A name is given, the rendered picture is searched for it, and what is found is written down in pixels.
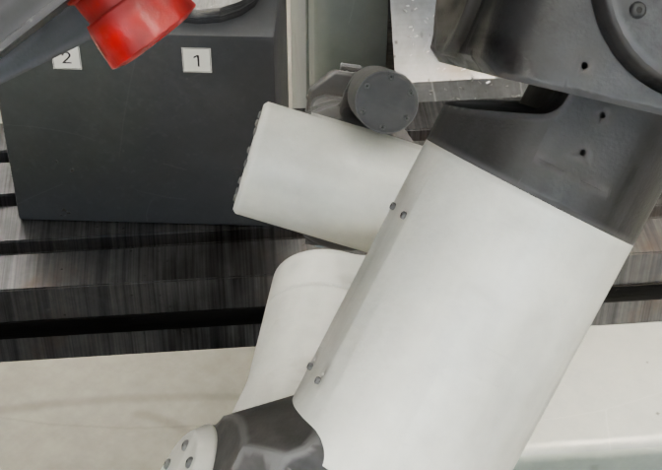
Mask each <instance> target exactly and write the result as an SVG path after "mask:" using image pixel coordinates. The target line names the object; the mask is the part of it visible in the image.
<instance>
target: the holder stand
mask: <svg viewBox="0 0 662 470"><path fill-rule="evenodd" d="M192 1H193V2H194V3H195V4H196V6H195V8H194V9H193V10H192V12H191V13H190V14H189V16H188V17H187V19H185V20H184V21H183V22H182V23H181V24H180V25H179V26H177V27H176V28H175V29H174V30H173V31H171V32H170V33H169V34H167V35H166V36H165V37H163V38H162V39H161V40H160V41H158V42H157V43H156V44H154V45H153V46H152V47H150V48H149V49H148V50H146V51H145V52H144V53H142V54H141V55H140V56H138V57H137V58H136V59H134V60H133V61H131V62H130V63H128V64H126V65H123V66H120V67H119V68H116V69H113V70H112V69H111V68H110V66H109V65H108V63H107V61H106V60H105V59H104V57H103V56H102V54H101V53H100V52H99V50H98V48H97V47H96V45H95V43H94V41H93V40H92V39H91V40H89V41H87V42H85V43H83V44H81V45H79V46H77V47H75V48H73V49H71V50H69V51H67V52H65V53H63V54H61V55H59V56H57V57H55V58H53V59H51V60H49V61H46V62H44V63H42V64H40V65H38V66H36V67H34V68H32V69H31V70H29V71H27V72H25V73H23V74H21V75H19V76H17V77H15V78H13V79H11V80H9V81H7V82H5V83H3V84H1V85H0V112H1V118H2V124H3V129H4V135H5V140H6V146H7V151H8V157H9V163H10V168H11V174H12V178H13V184H14V189H15V195H16V201H17V206H18V212H19V216H20V218H21V219H24V220H59V221H95V222H130V223H166V224H201V225H237V226H272V227H276V226H274V225H271V224H268V223H264V222H261V221H257V220H254V219H251V218H247V217H244V216H241V215H238V214H236V213H235V212H234V211H233V209H232V208H233V204H234V201H233V197H234V195H235V191H236V189H237V188H238V187H239V184H238V183H237V182H238V179H239V178H240V177H241V176H242V174H243V170H244V166H243V165H244V161H245V160H247V157H248V154H247V148H248V147H251V144H252V140H253V137H254V135H253V131H254V128H255V127H256V126H255V122H256V120H257V119H259V118H258V113H259V111H262V108H263V105H264V103H266V102H272V103H275V104H278V105H282V106H285V107H289V81H288V38H287V0H192Z"/></svg>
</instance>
